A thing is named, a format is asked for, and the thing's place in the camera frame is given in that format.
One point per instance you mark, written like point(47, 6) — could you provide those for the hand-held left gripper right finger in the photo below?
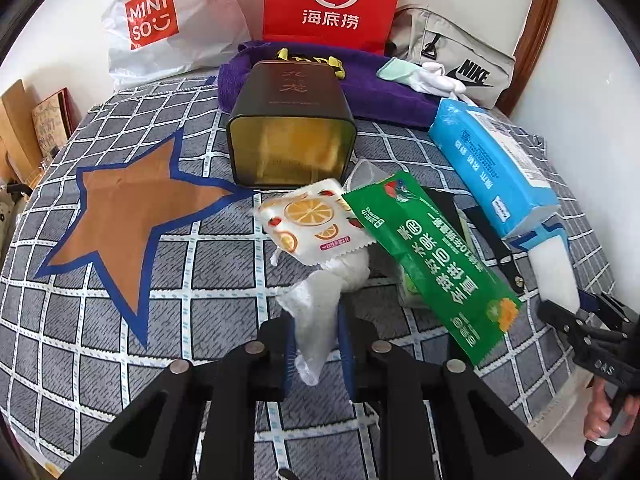
point(345, 360)

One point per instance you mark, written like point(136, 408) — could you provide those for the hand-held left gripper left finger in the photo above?
point(289, 360)

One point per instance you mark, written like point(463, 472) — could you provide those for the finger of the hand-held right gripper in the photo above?
point(500, 255)
point(565, 316)

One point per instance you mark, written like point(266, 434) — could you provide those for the white fruit-print packet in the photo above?
point(315, 330)

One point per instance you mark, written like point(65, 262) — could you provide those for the green snack packet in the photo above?
point(425, 260)

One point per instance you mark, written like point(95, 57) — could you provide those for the blue tissue pack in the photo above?
point(480, 150)

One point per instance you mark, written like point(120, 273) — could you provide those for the person's right hand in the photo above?
point(595, 412)

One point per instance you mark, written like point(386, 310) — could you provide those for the orange slice print packet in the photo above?
point(305, 220)

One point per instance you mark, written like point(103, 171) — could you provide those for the grey grid bedsheet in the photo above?
point(150, 335)

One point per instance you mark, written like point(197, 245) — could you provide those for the white glove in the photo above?
point(436, 80)

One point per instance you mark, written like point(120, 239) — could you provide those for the purple towel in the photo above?
point(380, 96)

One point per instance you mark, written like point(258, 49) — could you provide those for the mint green cloth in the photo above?
point(395, 70)

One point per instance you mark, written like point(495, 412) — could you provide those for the grey waist bag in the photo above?
point(450, 42)

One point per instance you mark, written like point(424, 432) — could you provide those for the wooden headboard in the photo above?
point(540, 20)

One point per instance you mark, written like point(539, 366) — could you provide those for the dark tin box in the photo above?
point(290, 92)

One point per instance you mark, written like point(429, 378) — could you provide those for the white plastic shopping bag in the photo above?
point(200, 20)

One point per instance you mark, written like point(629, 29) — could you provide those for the brown cardboard board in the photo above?
point(17, 120)

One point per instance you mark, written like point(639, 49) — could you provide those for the brown picture frame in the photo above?
point(55, 120)

